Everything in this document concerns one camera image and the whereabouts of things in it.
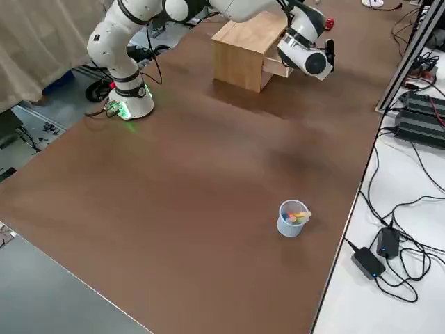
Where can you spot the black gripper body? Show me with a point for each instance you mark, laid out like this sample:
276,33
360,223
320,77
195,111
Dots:
283,59

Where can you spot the wooden drawer with white front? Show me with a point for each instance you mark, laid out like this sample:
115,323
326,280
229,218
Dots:
278,69

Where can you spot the red toy car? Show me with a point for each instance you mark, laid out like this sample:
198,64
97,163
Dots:
330,23

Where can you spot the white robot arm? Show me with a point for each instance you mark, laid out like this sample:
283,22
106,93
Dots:
114,52

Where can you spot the wooden cabinet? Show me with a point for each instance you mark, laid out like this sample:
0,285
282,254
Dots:
240,52

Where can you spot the black power supply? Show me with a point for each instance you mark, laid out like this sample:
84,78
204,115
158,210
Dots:
417,130
424,102

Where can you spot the orange highlighter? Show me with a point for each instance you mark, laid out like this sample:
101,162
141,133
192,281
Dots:
296,214

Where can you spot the yellow highlighter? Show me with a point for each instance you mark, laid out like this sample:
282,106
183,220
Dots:
303,213

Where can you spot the light blue pen cup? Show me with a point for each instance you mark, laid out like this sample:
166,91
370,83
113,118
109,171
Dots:
288,229

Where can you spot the black power adapter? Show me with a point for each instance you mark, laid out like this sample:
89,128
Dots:
368,262
387,241

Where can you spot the blue bin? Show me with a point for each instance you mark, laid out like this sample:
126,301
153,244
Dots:
59,83

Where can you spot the beige curtain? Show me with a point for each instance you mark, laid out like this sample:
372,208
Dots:
34,41

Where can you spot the black box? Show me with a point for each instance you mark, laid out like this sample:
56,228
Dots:
8,128

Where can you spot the dark grey table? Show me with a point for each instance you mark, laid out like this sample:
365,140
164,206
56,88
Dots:
41,295

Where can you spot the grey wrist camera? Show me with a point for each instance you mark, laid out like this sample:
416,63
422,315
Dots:
329,52

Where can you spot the silver aluminium post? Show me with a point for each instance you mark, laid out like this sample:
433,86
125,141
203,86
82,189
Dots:
400,69

